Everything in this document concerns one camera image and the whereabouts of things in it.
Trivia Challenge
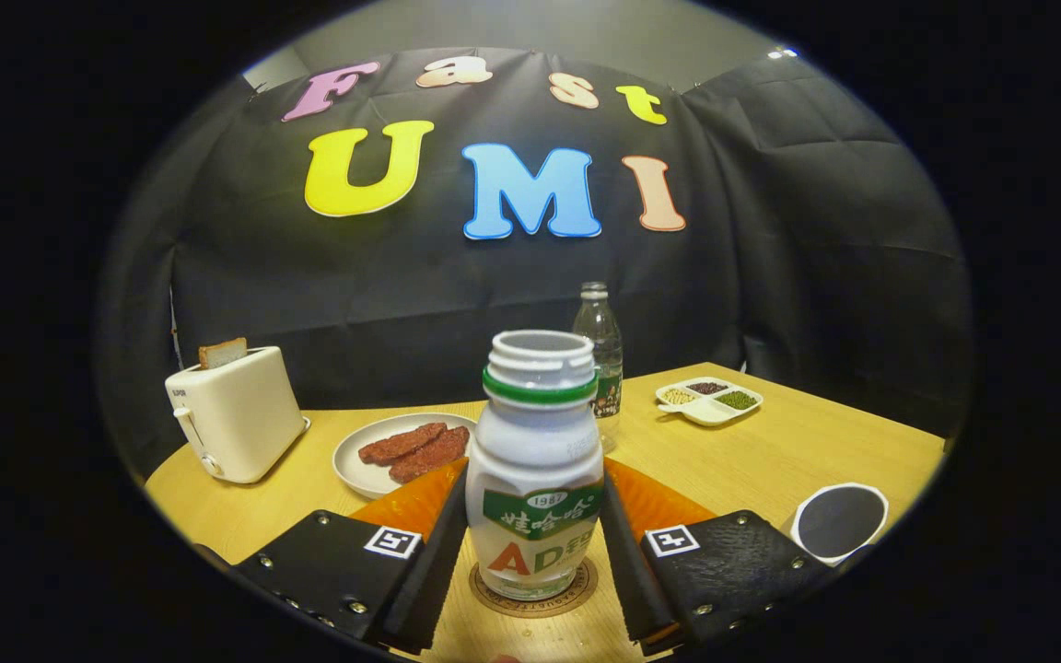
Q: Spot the white divided snack tray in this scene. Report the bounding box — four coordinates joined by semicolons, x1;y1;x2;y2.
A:
655;378;764;427

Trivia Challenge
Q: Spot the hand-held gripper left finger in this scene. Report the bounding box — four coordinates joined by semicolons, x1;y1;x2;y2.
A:
234;458;470;657

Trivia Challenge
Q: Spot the bread slice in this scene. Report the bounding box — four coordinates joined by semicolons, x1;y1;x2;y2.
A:
197;337;249;371

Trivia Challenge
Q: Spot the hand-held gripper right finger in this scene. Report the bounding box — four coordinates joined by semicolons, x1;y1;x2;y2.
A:
600;458;834;657

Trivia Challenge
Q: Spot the white cup wooden handle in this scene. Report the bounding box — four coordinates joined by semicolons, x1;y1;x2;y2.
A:
789;482;891;567

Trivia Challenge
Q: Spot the round cork coaster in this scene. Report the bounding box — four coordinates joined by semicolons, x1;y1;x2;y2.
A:
469;554;600;619

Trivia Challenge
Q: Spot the clear plastic water bottle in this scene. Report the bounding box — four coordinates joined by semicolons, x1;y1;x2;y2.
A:
572;282;624;456

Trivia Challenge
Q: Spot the white juice bottle green label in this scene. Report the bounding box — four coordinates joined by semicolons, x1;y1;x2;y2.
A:
465;330;605;602

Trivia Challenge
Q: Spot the round beige plate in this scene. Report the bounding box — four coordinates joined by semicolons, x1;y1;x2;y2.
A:
332;412;479;500

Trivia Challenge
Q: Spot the wooden table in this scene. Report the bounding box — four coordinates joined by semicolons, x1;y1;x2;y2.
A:
144;361;948;663

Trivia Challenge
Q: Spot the red meat slice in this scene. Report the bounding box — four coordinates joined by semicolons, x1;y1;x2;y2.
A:
389;425;472;485
358;422;448;465

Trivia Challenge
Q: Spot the cream toaster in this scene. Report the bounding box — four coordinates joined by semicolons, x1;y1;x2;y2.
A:
165;345;312;485

